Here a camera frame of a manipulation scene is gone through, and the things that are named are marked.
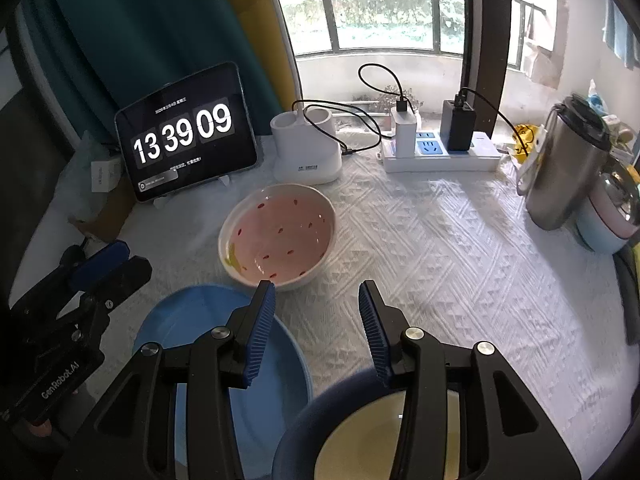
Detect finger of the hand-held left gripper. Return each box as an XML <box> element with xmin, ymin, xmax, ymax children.
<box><xmin>69</xmin><ymin>240</ymin><xmax>131</xmax><ymax>292</ymax></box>
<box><xmin>95</xmin><ymin>256</ymin><xmax>152</xmax><ymax>311</ymax></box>

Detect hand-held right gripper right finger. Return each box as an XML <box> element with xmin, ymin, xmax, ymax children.
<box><xmin>359</xmin><ymin>280</ymin><xmax>583</xmax><ymax>480</ymax></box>

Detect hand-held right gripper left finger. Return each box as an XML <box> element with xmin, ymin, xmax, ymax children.
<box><xmin>52</xmin><ymin>281</ymin><xmax>276</xmax><ymax>480</ymax></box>

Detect blue plate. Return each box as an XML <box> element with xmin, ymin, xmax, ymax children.
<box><xmin>132</xmin><ymin>284</ymin><xmax>313</xmax><ymax>480</ymax></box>

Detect cream bowl with dark outside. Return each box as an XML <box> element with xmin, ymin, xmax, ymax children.
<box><xmin>272</xmin><ymin>367</ymin><xmax>468</xmax><ymax>480</ymax></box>

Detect cardboard box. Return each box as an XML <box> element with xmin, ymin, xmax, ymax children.
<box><xmin>67</xmin><ymin>170</ymin><xmax>138</xmax><ymax>241</ymax></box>

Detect small white box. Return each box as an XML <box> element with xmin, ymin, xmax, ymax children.
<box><xmin>91</xmin><ymin>156</ymin><xmax>122</xmax><ymax>193</ymax></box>

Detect pink bowl with red spots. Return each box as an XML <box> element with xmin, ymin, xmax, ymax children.
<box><xmin>218</xmin><ymin>184</ymin><xmax>337</xmax><ymax>292</ymax></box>

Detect white textured tablecloth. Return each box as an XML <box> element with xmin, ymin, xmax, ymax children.
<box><xmin>10</xmin><ymin>135</ymin><xmax>640</xmax><ymax>480</ymax></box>

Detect clear plastic bag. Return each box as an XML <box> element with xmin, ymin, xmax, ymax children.
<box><xmin>50</xmin><ymin>132</ymin><xmax>121</xmax><ymax>221</ymax></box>

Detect clear tablet stand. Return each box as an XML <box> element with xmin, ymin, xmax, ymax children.
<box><xmin>152</xmin><ymin>172</ymin><xmax>233</xmax><ymax>211</ymax></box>

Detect tablet with clock display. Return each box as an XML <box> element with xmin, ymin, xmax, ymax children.
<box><xmin>114</xmin><ymin>61</ymin><xmax>258</xmax><ymax>205</ymax></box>

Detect white charger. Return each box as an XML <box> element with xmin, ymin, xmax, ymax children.
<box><xmin>391</xmin><ymin>100</ymin><xmax>420</xmax><ymax>157</ymax></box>

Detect white power strip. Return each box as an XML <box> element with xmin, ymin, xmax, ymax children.
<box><xmin>377</xmin><ymin>130</ymin><xmax>502</xmax><ymax>173</ymax></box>

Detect black charger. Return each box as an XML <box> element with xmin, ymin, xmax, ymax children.
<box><xmin>441</xmin><ymin>99</ymin><xmax>477</xmax><ymax>152</ymax></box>

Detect steel kettle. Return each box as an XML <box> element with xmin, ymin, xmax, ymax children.
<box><xmin>517</xmin><ymin>94</ymin><xmax>613</xmax><ymax>231</ymax></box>

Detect teal curtain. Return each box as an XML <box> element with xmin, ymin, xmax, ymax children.
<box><xmin>30</xmin><ymin>0</ymin><xmax>281</xmax><ymax>141</ymax></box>

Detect small yellow object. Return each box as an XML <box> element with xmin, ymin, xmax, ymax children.
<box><xmin>512</xmin><ymin>124</ymin><xmax>546</xmax><ymax>163</ymax></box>

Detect pastel steel food container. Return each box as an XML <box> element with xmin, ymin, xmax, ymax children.
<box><xmin>575</xmin><ymin>157</ymin><xmax>640</xmax><ymax>254</ymax></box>

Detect yellow curtain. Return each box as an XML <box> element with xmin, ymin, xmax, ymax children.
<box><xmin>215</xmin><ymin>0</ymin><xmax>301</xmax><ymax>136</ymax></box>

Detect hanging towels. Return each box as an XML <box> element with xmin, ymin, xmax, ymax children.
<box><xmin>605</xmin><ymin>0</ymin><xmax>640</xmax><ymax>68</ymax></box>

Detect black lamp cable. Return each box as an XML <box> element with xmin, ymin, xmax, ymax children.
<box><xmin>292</xmin><ymin>100</ymin><xmax>396</xmax><ymax>157</ymax></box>

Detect black charger cable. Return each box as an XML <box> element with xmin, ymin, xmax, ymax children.
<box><xmin>455</xmin><ymin>87</ymin><xmax>528</xmax><ymax>153</ymax></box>
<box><xmin>358</xmin><ymin>63</ymin><xmax>408</xmax><ymax>111</ymax></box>

